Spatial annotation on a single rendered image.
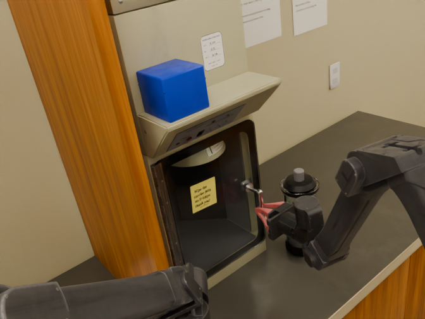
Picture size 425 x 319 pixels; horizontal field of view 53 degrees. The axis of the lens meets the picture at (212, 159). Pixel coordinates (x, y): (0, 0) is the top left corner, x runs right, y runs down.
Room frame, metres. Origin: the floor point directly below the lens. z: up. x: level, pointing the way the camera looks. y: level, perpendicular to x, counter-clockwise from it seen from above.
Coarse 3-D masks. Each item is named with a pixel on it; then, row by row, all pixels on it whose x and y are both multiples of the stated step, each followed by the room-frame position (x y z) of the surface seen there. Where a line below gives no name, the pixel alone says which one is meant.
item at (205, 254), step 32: (160, 160) 0.86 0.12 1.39; (192, 160) 0.90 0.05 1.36; (224, 160) 0.96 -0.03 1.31; (256, 160) 1.01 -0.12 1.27; (224, 192) 0.95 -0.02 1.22; (192, 224) 0.89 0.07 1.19; (224, 224) 0.94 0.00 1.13; (256, 224) 1.00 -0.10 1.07; (192, 256) 0.87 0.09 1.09; (224, 256) 0.93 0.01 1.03
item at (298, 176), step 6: (300, 168) 1.03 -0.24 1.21; (294, 174) 1.02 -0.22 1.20; (300, 174) 1.01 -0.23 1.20; (306, 174) 1.05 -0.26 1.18; (288, 180) 1.03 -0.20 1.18; (294, 180) 1.02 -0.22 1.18; (300, 180) 1.01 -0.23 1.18; (306, 180) 1.01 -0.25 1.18; (312, 180) 1.01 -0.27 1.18; (288, 186) 1.01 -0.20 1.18; (294, 186) 0.99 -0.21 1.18; (300, 186) 0.99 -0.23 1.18; (306, 186) 0.99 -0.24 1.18; (312, 186) 0.99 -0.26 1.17
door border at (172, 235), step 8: (160, 168) 0.85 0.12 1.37; (160, 176) 0.85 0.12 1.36; (160, 184) 0.85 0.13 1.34; (160, 200) 0.84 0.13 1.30; (168, 200) 0.86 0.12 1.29; (168, 208) 0.85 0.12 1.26; (168, 216) 0.85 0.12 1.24; (168, 224) 0.85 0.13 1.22; (176, 240) 0.86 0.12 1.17; (176, 248) 0.85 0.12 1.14; (176, 256) 0.85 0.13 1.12
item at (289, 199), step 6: (282, 180) 1.05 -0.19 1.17; (282, 186) 1.02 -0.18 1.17; (318, 186) 1.00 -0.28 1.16; (288, 192) 0.99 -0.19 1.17; (294, 192) 0.98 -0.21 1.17; (300, 192) 0.98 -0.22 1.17; (306, 192) 0.97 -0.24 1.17; (288, 198) 1.00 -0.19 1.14; (294, 198) 0.99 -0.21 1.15; (288, 240) 1.01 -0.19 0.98; (294, 240) 0.99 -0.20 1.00; (294, 246) 0.99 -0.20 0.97; (300, 246) 0.98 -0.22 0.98
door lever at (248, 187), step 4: (248, 184) 0.99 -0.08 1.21; (248, 188) 0.99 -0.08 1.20; (252, 188) 0.98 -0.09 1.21; (256, 192) 0.96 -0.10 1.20; (260, 192) 0.95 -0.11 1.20; (256, 196) 0.96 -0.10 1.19; (260, 196) 0.95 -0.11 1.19; (260, 200) 0.95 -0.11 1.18; (260, 204) 0.95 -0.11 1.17; (260, 212) 0.95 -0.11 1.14; (264, 216) 0.95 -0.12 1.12
